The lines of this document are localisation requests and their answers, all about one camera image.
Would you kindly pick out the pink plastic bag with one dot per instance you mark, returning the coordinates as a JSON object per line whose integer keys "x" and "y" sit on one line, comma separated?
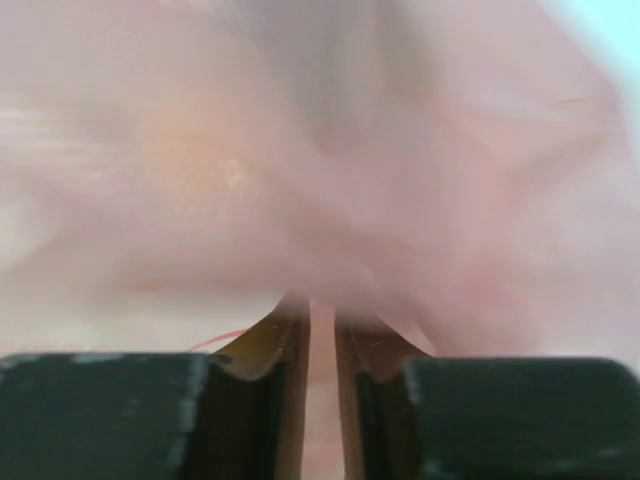
{"x": 462, "y": 171}

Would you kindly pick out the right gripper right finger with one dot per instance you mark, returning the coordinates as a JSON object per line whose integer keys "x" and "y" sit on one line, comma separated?
{"x": 408, "y": 415}

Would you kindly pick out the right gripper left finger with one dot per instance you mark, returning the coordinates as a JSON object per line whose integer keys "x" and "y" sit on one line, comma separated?
{"x": 237, "y": 413}

